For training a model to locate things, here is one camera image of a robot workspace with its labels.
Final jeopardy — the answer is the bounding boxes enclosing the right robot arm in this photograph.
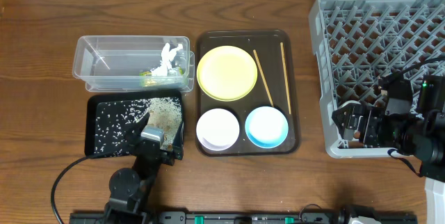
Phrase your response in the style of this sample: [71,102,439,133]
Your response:
[332,74,444,223]

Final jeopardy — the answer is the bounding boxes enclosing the white bowl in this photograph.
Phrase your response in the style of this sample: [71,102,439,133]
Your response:
[196,109,240,151]

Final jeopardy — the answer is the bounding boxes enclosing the right wooden chopstick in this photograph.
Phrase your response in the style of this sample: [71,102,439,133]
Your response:
[280,42,292,115]

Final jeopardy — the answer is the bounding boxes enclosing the grey dishwasher rack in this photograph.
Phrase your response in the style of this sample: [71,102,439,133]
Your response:
[309,0,444,159]

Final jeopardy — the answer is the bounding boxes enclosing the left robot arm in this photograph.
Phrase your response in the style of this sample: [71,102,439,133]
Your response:
[97,114,184,223]

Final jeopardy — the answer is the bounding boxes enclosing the black waste tray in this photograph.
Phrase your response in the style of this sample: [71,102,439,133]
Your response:
[84,90,184,158]

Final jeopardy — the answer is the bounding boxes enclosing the dark brown serving tray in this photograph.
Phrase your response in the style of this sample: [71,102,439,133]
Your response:
[195,29,301,157]

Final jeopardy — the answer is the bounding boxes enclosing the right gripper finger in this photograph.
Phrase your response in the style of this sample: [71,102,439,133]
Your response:
[339,122,355,141]
[332,104,357,125]

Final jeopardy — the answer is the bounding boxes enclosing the rice and food scraps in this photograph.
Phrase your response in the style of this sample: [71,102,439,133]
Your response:
[92,97,182,156]

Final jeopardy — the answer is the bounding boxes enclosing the blue bowl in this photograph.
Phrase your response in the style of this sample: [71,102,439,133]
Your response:
[245,106,289,149]

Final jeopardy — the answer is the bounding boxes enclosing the white napkin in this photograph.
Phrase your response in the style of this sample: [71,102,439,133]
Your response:
[151,43,184,76]

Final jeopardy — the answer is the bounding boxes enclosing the white cup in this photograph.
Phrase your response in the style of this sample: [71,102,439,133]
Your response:
[338,100,361,109]

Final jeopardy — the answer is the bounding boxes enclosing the clear plastic bin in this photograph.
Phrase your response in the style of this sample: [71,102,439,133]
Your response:
[72,35,195,93]

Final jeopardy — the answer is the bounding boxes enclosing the green snack wrapper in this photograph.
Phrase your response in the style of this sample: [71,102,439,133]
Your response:
[139,67,184,87]

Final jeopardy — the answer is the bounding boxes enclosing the yellow plate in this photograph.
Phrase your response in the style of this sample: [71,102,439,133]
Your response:
[197,45,258,102]

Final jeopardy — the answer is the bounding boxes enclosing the left wooden chopstick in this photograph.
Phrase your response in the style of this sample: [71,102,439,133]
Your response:
[253,49,274,107]

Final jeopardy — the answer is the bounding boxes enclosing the wooden chopstick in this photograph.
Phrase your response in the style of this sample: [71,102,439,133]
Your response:
[280,42,292,115]
[253,49,274,107]

